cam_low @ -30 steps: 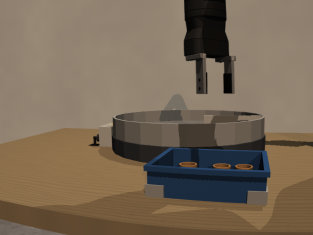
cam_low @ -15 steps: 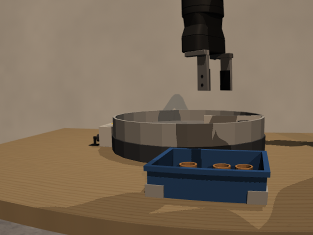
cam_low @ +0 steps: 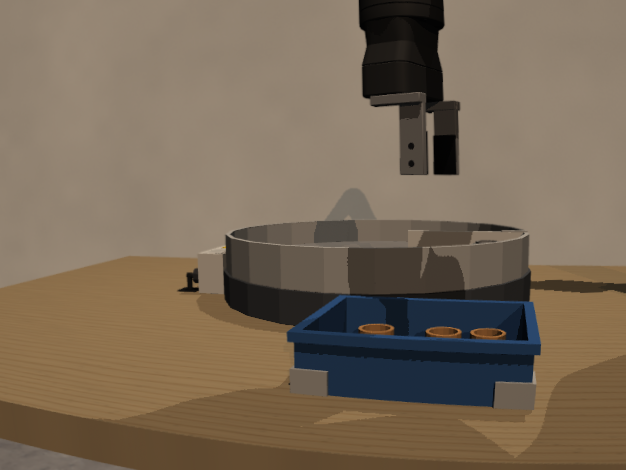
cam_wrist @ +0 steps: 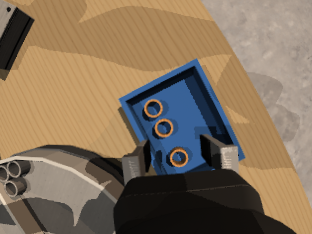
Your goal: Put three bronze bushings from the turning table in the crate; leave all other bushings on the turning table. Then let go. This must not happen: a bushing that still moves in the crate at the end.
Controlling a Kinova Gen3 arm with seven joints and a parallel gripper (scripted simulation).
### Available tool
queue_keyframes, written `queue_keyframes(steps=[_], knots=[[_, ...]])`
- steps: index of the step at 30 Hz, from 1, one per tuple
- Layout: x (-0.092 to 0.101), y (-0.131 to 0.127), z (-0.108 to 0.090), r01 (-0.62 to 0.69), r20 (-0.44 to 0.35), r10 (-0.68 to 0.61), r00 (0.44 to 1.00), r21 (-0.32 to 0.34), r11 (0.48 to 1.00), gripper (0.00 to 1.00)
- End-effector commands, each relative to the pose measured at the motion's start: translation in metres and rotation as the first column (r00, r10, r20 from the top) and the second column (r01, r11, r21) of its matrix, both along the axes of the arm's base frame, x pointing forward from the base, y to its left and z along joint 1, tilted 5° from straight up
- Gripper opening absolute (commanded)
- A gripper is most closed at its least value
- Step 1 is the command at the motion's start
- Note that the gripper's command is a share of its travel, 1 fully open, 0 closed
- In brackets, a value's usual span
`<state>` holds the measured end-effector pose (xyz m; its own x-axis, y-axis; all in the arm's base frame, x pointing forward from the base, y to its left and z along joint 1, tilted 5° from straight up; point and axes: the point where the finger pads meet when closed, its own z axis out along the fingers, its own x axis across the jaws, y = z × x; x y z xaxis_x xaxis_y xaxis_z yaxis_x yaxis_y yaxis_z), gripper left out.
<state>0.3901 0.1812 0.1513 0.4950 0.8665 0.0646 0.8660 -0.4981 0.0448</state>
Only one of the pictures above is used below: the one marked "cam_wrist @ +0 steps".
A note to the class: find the grey metal bushing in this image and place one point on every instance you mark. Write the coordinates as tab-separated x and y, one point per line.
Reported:
17	168
4	173
16	185

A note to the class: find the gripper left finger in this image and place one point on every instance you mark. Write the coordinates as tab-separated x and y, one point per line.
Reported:
138	162

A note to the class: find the dark blue crate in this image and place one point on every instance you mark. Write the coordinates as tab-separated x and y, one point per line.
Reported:
193	108

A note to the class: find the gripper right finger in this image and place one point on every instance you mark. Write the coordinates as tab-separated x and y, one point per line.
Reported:
218	155

